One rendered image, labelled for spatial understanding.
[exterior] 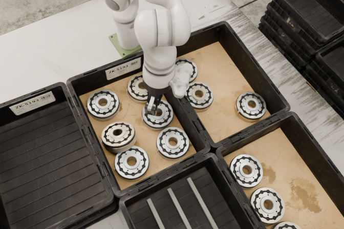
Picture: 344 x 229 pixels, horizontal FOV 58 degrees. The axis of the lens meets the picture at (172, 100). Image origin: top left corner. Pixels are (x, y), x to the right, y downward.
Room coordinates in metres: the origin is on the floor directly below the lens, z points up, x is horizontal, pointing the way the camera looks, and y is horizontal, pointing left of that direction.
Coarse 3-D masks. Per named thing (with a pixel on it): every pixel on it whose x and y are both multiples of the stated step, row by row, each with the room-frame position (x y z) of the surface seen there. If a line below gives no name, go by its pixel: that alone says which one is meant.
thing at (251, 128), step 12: (216, 24) 0.77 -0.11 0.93; (228, 24) 0.78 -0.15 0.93; (252, 60) 0.64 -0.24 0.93; (264, 72) 0.60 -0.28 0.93; (192, 108) 0.42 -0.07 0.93; (288, 108) 0.48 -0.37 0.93; (264, 120) 0.43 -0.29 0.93; (204, 132) 0.35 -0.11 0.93; (240, 132) 0.38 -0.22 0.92; (216, 144) 0.32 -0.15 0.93
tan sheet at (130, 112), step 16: (128, 80) 0.53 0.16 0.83; (80, 96) 0.44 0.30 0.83; (128, 96) 0.47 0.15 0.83; (128, 112) 0.41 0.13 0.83; (96, 128) 0.34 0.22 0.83; (144, 128) 0.37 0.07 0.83; (144, 144) 0.32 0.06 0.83; (176, 144) 0.34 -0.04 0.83; (112, 160) 0.25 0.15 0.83; (160, 160) 0.27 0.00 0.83; (144, 176) 0.22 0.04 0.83
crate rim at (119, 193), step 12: (120, 60) 0.54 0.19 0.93; (84, 72) 0.48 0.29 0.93; (96, 72) 0.49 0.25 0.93; (72, 96) 0.39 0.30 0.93; (84, 120) 0.32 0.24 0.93; (192, 120) 0.38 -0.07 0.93; (96, 144) 0.26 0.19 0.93; (204, 144) 0.32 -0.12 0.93; (192, 156) 0.28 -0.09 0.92; (108, 168) 0.20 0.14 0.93; (168, 168) 0.23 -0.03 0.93; (108, 180) 0.16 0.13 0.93; (120, 192) 0.14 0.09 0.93
